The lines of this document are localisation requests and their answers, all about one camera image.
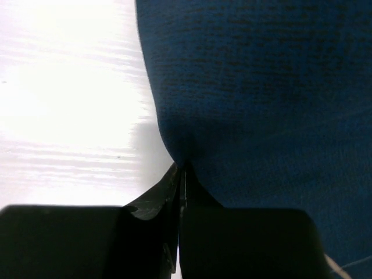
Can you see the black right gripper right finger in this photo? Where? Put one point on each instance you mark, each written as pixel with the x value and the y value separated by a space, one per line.
pixel 219 242

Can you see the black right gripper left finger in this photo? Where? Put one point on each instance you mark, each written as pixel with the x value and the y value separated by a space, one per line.
pixel 138 240

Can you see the dark blue cloth placemat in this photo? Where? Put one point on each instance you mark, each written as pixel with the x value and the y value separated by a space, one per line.
pixel 270 101

